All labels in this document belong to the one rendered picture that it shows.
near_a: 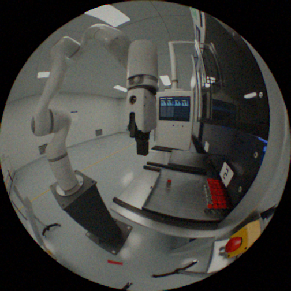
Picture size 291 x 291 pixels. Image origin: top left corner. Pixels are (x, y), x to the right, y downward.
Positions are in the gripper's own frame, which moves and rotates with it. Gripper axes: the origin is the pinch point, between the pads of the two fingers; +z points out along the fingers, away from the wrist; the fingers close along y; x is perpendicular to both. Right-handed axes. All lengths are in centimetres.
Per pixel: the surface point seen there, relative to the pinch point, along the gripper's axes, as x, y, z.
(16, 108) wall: 490, -178, -143
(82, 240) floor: 58, -49, 110
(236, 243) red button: -27.2, -18.3, 8.9
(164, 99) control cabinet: 13, 90, -34
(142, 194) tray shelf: 0.9, 1.4, 22.3
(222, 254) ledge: -33.9, -19.0, 22.3
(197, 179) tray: -23.6, 19.8, 21.5
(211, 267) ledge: -30.9, -23.5, 22.3
